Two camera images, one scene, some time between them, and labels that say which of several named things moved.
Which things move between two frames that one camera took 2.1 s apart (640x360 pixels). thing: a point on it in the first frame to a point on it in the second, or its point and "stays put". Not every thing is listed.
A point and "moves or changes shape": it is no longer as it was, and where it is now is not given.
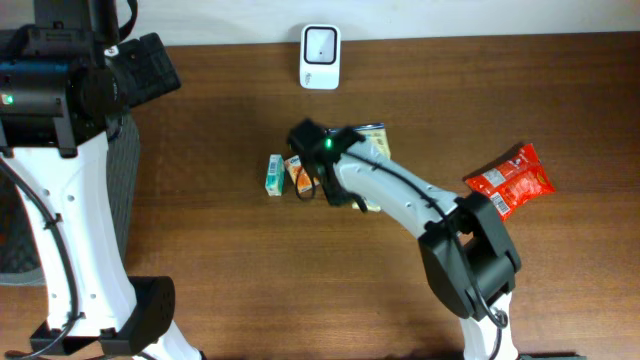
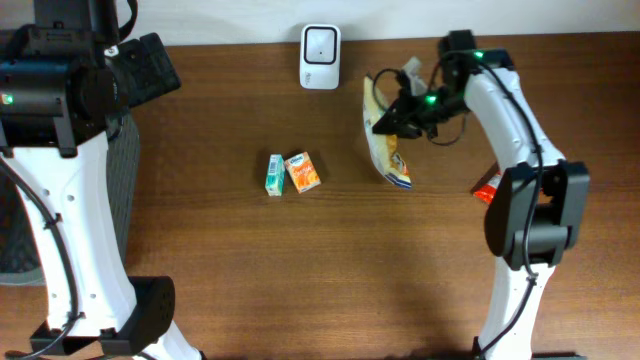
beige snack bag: [375, 135] moves or changes shape
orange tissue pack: [293, 165] stays put
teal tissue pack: [276, 176] stays put
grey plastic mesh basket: [21, 248] stays put
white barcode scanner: [320, 56] stays put
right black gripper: [332, 187] to [405, 110]
